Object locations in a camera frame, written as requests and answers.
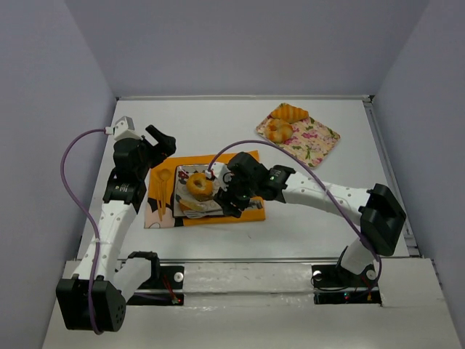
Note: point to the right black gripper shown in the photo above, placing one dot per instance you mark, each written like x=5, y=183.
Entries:
x=229, y=198

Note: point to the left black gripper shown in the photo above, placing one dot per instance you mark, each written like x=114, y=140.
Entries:
x=151, y=147

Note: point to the orange bagel bread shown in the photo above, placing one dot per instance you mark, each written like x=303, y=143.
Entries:
x=200, y=187

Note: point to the twisted knot bread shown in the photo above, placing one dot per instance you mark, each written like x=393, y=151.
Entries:
x=278, y=131

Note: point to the brown bread slice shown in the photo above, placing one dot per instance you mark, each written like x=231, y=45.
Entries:
x=186, y=205

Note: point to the metal tongs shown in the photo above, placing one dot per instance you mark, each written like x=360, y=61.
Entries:
x=208, y=213

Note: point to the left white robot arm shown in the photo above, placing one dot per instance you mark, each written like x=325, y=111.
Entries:
x=95, y=296

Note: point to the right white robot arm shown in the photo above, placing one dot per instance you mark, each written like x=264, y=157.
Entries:
x=374, y=214

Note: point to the striped croissant bread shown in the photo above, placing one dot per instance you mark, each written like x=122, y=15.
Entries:
x=289, y=113

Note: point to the square floral ceramic plate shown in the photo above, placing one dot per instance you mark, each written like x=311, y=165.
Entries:
x=180, y=190

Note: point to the floral rectangular tray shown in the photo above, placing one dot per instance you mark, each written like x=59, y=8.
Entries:
x=311, y=141

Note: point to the orange cloth placemat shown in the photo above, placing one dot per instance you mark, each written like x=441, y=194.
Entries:
x=254, y=212

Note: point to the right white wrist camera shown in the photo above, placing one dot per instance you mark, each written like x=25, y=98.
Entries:
x=220, y=173

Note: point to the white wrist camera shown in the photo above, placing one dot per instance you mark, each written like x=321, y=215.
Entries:
x=220, y=173
x=123, y=129

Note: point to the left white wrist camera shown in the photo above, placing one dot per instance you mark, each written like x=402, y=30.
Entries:
x=123, y=129

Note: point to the metal table rail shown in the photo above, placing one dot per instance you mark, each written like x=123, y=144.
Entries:
x=249, y=260

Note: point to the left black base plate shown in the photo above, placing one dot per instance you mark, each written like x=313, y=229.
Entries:
x=165, y=290

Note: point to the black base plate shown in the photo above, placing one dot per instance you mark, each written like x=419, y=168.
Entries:
x=165, y=290
x=337, y=286

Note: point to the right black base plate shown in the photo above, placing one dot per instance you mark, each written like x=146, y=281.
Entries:
x=337, y=286

